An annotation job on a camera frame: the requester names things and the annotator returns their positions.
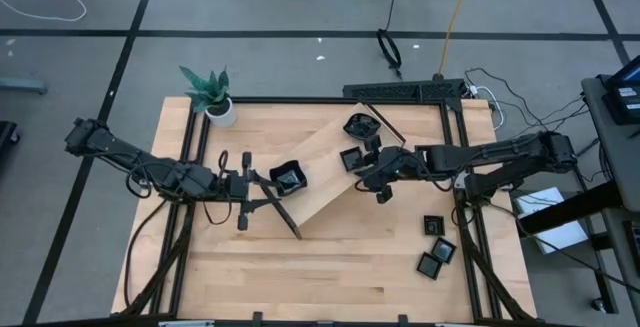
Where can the black wavy-edged plate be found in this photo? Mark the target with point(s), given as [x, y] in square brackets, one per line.
[361, 126]
[288, 178]

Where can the black cart frame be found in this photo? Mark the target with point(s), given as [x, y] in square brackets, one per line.
[565, 209]

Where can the green potted plant leaves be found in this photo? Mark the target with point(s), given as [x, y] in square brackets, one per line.
[210, 92]

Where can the grey cart top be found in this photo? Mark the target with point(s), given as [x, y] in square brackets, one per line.
[612, 152]

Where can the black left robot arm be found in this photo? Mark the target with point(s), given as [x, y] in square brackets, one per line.
[150, 172]

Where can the wooden shelf riser black legs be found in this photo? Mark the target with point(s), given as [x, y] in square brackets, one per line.
[325, 177]

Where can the white paper sheet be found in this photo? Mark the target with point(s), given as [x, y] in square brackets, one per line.
[560, 232]

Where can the black square mini plate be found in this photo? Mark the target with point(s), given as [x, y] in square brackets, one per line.
[443, 250]
[351, 159]
[429, 265]
[434, 225]

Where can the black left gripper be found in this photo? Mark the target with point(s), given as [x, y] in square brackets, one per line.
[244, 187]

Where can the white plant pot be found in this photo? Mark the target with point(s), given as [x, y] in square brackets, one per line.
[225, 117]

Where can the silver frame bracket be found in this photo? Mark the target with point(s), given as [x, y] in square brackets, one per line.
[186, 324]
[454, 325]

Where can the silver mounting plate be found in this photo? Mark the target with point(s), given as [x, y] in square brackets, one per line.
[460, 181]

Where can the grey flat bar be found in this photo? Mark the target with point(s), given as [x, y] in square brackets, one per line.
[22, 85]

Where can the black table clamp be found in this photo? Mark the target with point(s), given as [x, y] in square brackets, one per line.
[402, 319]
[257, 318]

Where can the black device with labels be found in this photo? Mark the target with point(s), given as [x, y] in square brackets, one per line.
[622, 104]

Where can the black laptop blue screen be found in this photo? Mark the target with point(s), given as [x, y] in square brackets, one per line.
[631, 73]

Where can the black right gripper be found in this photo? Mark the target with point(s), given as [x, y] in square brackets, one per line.
[395, 167]

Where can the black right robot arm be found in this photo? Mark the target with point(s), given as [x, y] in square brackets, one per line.
[500, 154]

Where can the black aluminium table frame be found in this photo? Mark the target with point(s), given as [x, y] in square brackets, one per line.
[300, 100]

